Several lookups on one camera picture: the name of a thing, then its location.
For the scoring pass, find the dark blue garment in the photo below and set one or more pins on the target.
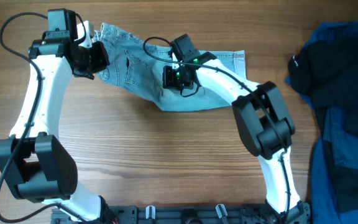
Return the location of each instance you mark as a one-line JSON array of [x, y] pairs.
[[323, 197]]

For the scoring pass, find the black garment with white print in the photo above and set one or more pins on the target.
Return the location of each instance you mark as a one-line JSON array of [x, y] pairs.
[[327, 73]]

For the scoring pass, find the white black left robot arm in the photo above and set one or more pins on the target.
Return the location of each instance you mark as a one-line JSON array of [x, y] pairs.
[[33, 163]]

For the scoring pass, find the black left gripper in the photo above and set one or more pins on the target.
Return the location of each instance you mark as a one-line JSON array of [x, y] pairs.
[[102, 61]]

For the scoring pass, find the light blue denim shorts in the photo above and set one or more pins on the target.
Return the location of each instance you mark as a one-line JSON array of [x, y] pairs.
[[132, 69]]

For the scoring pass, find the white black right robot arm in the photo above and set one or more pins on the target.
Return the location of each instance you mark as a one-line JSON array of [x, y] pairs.
[[264, 124]]

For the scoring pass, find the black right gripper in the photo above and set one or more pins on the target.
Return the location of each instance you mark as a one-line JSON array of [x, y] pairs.
[[168, 81]]

